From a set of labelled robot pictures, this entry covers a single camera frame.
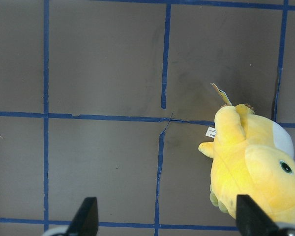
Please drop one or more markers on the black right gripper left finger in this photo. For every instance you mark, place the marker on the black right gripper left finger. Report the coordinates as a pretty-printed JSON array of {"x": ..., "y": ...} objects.
[{"x": 85, "y": 221}]

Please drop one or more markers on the yellow plush dinosaur toy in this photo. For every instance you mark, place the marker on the yellow plush dinosaur toy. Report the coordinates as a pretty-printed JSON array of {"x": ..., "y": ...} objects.
[{"x": 251, "y": 155}]

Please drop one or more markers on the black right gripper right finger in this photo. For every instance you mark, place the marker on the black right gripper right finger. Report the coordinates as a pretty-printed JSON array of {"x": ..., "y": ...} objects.
[{"x": 251, "y": 220}]

